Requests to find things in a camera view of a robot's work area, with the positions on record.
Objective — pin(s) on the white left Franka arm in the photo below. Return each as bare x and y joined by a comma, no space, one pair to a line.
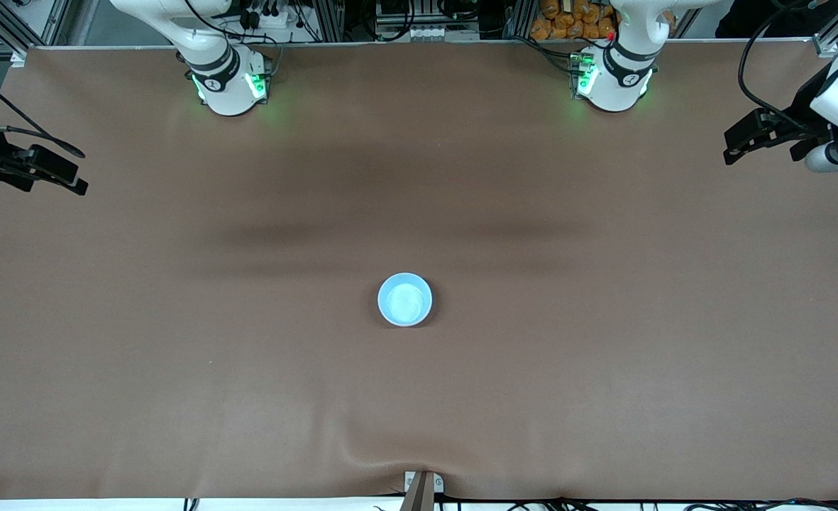
614,78

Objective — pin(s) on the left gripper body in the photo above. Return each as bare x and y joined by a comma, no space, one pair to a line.
804,101

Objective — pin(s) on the aluminium frame post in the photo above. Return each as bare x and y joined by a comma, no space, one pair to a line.
330,21

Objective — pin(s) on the brown table cloth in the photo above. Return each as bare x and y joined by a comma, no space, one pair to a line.
418,177

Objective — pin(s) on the white corner bracket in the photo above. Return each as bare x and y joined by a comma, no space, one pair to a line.
19,58

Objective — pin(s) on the metal table clamp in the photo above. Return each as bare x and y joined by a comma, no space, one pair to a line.
418,493

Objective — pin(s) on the blue bowl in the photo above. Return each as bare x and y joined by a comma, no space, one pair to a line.
404,300

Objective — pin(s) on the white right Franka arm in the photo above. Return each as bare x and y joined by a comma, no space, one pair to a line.
223,78

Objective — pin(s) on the white socket strip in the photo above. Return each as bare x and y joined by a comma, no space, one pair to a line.
422,33

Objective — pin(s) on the orange snack bag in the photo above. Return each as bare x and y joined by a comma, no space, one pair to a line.
568,25

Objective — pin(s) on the white power strip with plugs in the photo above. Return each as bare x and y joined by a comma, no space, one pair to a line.
277,20

